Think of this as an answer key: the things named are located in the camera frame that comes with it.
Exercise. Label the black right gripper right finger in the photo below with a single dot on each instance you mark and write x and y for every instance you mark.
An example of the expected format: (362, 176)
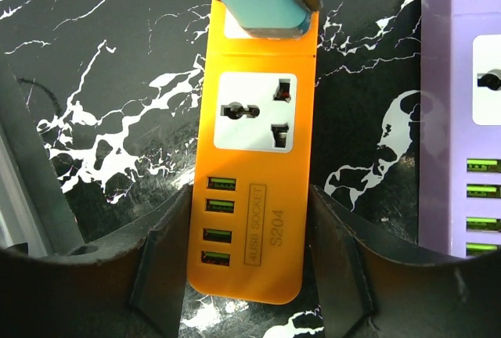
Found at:
(373, 284)

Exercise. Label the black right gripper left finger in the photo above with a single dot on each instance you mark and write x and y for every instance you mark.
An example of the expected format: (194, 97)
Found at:
(129, 283)

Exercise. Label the purple power strip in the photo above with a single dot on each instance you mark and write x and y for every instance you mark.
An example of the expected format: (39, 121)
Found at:
(459, 203)

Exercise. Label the orange power strip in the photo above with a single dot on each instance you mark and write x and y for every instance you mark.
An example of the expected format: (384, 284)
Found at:
(250, 188)

